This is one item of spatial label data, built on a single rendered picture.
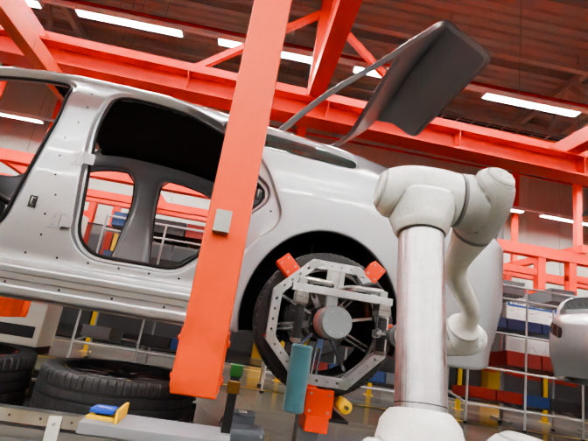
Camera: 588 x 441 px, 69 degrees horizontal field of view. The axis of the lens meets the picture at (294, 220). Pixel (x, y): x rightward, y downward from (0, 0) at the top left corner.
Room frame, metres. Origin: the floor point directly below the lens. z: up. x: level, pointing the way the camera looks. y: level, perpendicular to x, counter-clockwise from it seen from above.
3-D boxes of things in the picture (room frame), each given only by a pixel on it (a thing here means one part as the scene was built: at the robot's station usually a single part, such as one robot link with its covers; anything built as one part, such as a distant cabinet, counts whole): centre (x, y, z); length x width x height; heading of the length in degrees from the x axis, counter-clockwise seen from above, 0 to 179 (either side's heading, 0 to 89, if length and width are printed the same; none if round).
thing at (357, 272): (1.97, -0.23, 0.85); 0.54 x 0.07 x 0.54; 96
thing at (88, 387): (2.05, 0.65, 0.39); 0.66 x 0.66 x 0.24
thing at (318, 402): (2.01, -0.22, 0.48); 0.16 x 0.12 x 0.17; 6
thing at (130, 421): (1.42, 0.30, 0.44); 0.43 x 0.17 x 0.03; 96
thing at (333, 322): (1.90, -0.23, 0.85); 0.21 x 0.14 x 0.14; 6
